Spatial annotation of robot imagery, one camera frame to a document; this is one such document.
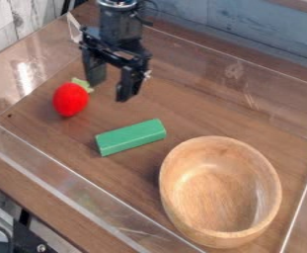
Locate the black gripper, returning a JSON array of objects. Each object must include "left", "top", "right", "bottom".
[{"left": 79, "top": 13, "right": 153, "bottom": 102}]

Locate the red toy strawberry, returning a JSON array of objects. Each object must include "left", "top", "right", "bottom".
[{"left": 52, "top": 78, "right": 94, "bottom": 117}]

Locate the green rectangular block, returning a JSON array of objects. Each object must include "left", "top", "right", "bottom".
[{"left": 95, "top": 119, "right": 166, "bottom": 156}]

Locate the wooden bowl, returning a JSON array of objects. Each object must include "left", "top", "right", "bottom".
[{"left": 159, "top": 135, "right": 282, "bottom": 249}]

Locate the black clamp under table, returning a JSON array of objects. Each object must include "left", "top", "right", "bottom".
[{"left": 0, "top": 211, "right": 58, "bottom": 253}]

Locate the clear acrylic corner bracket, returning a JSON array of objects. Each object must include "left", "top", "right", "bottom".
[{"left": 66, "top": 13, "right": 83, "bottom": 44}]

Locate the clear acrylic front wall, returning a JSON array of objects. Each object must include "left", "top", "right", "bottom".
[{"left": 0, "top": 115, "right": 205, "bottom": 253}]

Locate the clear acrylic wall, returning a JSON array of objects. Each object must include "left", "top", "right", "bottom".
[
  {"left": 0, "top": 115, "right": 205, "bottom": 253},
  {"left": 145, "top": 29, "right": 307, "bottom": 138}
]

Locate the clear acrylic back wall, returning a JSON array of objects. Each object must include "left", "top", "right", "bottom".
[{"left": 145, "top": 29, "right": 307, "bottom": 138}]

